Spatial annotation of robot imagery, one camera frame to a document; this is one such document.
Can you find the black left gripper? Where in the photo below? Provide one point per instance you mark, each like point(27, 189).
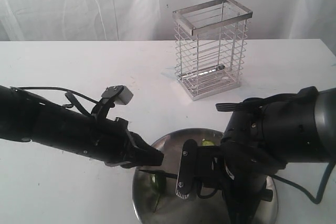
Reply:
point(115, 145)

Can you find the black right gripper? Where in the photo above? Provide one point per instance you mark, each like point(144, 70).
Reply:
point(241, 193)

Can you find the black handled knife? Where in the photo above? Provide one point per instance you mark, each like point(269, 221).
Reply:
point(160, 172)

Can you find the green vegetable piece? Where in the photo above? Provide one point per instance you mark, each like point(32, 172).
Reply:
point(158, 184)

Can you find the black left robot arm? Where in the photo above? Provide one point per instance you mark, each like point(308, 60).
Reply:
point(28, 117)

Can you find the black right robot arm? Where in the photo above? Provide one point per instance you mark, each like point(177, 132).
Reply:
point(263, 136)

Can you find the green cucumber slice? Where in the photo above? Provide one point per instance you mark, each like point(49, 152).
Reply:
point(207, 143)

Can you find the round steel plate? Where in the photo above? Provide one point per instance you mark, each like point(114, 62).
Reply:
point(172, 209)

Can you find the white backdrop curtain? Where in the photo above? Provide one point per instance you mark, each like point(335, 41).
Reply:
point(25, 20)

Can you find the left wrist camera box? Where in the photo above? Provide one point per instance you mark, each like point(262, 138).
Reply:
point(120, 95)

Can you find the wire metal utensil rack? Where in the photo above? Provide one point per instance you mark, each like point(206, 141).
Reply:
point(210, 46)

